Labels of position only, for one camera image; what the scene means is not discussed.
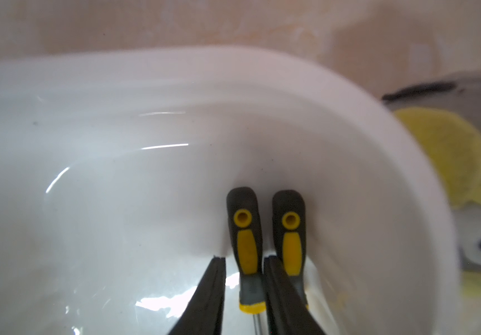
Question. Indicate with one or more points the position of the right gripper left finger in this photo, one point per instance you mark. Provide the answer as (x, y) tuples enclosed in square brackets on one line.
[(204, 312)]

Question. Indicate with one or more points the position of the white plastic storage box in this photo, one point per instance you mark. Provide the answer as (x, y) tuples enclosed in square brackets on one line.
[(114, 172)]

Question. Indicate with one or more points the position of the yellow black file tool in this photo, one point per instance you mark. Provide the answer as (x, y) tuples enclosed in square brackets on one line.
[(246, 239), (289, 236)]

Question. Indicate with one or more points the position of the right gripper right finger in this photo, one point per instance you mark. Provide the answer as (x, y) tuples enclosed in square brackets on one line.
[(286, 313)]

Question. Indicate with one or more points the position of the grey yellow plush keychain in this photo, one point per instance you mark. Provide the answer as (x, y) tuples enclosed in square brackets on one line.
[(444, 117)]

